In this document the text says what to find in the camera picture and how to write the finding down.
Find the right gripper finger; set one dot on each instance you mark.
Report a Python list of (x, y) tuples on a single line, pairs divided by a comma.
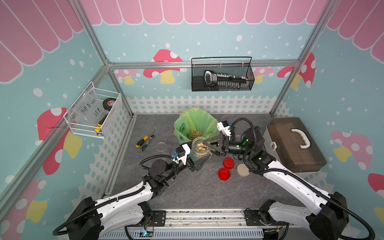
[(210, 150), (214, 141)]

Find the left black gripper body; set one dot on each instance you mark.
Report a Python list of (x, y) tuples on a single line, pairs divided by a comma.
[(190, 165)]

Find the yellow handle screwdriver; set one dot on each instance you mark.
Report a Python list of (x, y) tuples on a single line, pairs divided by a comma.
[(142, 141)]

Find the green bag trash bin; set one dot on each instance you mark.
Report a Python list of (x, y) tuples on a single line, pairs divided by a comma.
[(195, 119)]

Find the socket set in basket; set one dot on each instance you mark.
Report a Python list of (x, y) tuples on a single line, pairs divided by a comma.
[(212, 79)]

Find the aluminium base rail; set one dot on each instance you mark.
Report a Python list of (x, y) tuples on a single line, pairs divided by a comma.
[(209, 224)]

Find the clear plastic bag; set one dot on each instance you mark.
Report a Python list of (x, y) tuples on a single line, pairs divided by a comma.
[(86, 112)]

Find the black mesh wall basket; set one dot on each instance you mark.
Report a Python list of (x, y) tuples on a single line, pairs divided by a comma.
[(237, 66)]

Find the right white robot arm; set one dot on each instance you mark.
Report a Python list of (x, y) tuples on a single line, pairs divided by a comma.
[(325, 215)]

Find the white wire wall basket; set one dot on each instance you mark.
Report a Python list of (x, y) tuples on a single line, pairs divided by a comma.
[(111, 115)]

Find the peanut jar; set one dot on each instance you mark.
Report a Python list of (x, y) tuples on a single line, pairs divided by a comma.
[(161, 147)]

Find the black tape roll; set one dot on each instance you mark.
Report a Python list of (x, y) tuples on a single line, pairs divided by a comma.
[(109, 103)]

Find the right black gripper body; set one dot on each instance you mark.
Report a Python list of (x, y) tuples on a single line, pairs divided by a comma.
[(232, 147)]

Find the brown lid storage box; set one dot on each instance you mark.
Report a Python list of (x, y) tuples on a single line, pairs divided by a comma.
[(289, 141)]

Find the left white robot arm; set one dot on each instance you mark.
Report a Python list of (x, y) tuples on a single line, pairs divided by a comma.
[(93, 218)]

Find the peanut pile in bin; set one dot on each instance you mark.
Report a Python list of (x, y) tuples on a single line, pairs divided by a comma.
[(194, 134)]

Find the yellow black tool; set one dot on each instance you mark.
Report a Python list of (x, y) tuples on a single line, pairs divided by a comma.
[(100, 123)]

